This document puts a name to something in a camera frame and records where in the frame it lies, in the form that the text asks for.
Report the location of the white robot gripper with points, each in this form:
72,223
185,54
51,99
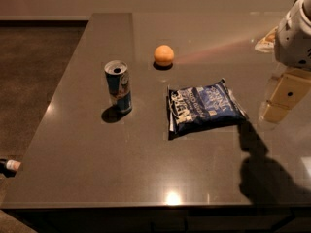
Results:
293,42

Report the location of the blue silver redbull can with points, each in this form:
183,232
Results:
118,81

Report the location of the blue chip bag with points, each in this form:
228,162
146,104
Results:
202,107

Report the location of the orange fruit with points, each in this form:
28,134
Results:
163,55

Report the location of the dark bottle with light cap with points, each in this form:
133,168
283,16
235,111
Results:
9,167

